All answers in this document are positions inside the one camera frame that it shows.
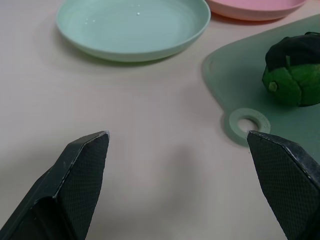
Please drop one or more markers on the green cutting board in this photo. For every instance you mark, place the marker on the green cutting board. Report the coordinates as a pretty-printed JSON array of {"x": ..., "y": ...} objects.
[{"x": 287, "y": 117}]

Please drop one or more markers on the green toy vegetable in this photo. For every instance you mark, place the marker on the green toy vegetable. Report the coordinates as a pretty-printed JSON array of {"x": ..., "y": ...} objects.
[{"x": 287, "y": 77}]

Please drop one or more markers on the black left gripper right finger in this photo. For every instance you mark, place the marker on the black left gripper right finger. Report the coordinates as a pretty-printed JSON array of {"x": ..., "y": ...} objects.
[{"x": 282, "y": 180}]

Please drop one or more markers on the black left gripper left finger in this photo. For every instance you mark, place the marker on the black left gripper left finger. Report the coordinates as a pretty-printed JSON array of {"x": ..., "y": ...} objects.
[{"x": 75, "y": 185}]

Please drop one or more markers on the light green plate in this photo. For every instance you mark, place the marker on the light green plate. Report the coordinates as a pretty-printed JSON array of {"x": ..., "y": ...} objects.
[{"x": 132, "y": 26}]

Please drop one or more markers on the pink plate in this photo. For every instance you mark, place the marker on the pink plate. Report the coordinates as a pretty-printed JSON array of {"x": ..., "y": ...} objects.
[{"x": 255, "y": 7}]

